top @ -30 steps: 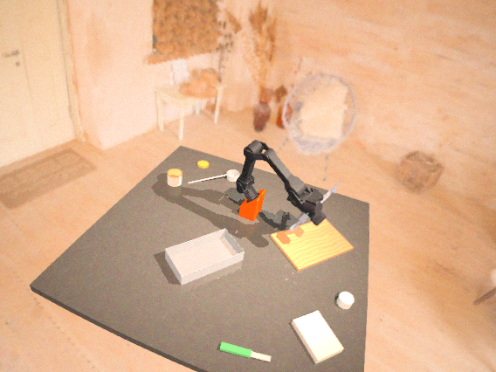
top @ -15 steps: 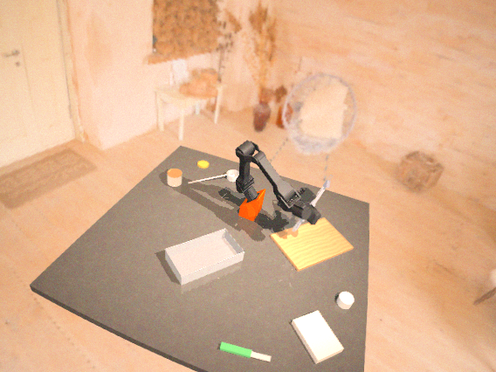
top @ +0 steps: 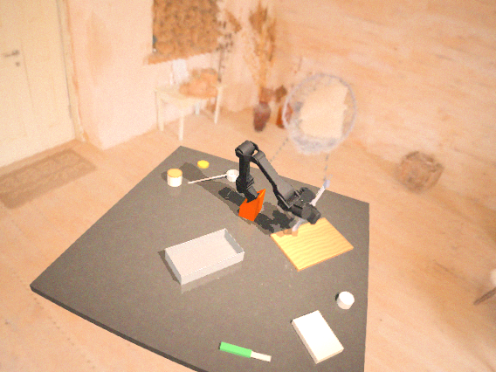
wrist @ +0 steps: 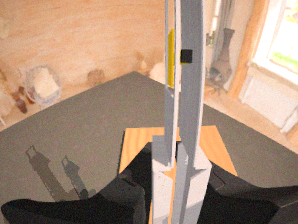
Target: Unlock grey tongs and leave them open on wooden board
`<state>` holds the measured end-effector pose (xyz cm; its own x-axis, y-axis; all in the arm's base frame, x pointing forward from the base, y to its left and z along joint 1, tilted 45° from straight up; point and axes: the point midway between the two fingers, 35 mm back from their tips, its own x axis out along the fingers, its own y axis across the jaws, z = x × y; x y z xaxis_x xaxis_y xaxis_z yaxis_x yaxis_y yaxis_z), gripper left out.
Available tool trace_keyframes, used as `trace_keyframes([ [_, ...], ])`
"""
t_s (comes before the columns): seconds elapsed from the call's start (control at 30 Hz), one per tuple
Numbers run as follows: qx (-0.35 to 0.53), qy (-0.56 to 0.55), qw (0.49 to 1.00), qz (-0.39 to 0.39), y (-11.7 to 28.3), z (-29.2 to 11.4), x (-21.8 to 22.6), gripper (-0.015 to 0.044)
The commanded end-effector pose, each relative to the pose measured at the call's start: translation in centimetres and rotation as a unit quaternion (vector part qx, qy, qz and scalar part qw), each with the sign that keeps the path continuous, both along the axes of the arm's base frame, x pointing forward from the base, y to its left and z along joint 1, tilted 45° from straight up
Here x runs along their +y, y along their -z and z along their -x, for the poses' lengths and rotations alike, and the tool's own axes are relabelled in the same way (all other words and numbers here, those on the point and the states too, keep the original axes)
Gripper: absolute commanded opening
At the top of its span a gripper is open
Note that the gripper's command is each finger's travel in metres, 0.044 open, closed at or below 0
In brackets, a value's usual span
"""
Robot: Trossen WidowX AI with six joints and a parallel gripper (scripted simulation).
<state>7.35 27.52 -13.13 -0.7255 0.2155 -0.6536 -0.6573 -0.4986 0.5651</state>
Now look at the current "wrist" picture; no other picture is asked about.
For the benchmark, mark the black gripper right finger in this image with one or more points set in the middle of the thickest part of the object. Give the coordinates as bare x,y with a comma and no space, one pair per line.
230,200

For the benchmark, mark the light orange wooden board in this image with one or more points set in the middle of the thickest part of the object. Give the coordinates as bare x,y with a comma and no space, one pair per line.
210,142

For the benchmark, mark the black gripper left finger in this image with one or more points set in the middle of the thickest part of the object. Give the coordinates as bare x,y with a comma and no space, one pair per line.
125,200

